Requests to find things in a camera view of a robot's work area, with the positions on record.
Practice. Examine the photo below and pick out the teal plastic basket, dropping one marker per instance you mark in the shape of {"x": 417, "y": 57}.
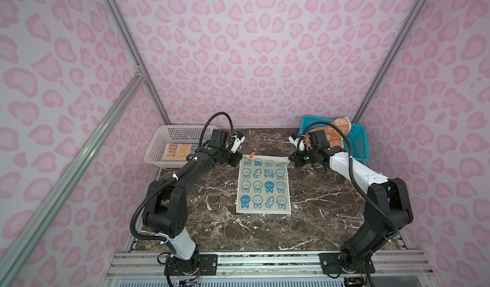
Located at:
{"x": 357, "y": 136}

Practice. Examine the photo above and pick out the white plastic basket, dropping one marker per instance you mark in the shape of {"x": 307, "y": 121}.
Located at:
{"x": 171, "y": 134}

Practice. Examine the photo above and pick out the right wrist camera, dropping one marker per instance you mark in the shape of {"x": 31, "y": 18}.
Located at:
{"x": 298, "y": 141}

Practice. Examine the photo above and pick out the teal patterned towel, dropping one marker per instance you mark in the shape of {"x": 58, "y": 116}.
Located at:
{"x": 263, "y": 186}

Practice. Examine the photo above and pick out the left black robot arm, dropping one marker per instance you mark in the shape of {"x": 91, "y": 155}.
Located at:
{"x": 163, "y": 214}

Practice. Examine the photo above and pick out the left diagonal aluminium strut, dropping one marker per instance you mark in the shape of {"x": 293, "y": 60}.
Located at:
{"x": 26, "y": 242}

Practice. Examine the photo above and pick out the left corner aluminium post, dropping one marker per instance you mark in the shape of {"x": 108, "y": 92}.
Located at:
{"x": 116, "y": 14}

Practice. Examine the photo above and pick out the right corner aluminium post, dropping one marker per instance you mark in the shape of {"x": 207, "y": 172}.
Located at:
{"x": 405, "y": 29}

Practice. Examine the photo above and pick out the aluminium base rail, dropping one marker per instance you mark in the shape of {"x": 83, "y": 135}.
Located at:
{"x": 277, "y": 268}

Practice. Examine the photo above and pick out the cream rabbit text towel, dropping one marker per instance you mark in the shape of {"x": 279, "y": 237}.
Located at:
{"x": 177, "y": 152}

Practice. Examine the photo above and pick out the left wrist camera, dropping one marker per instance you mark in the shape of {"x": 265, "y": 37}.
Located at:
{"x": 237, "y": 139}

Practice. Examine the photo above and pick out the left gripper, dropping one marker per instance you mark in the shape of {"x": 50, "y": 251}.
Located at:
{"x": 237, "y": 156}

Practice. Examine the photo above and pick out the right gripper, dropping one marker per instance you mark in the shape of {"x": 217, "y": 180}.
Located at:
{"x": 297, "y": 160}

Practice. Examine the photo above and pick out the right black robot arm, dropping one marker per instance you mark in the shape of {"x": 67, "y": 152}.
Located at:
{"x": 387, "y": 204}

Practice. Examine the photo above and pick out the corner aluminium post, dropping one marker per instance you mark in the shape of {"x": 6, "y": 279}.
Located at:
{"x": 116, "y": 14}
{"x": 405, "y": 29}

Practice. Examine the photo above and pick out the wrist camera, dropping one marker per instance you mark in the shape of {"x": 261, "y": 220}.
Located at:
{"x": 237, "y": 139}
{"x": 298, "y": 141}

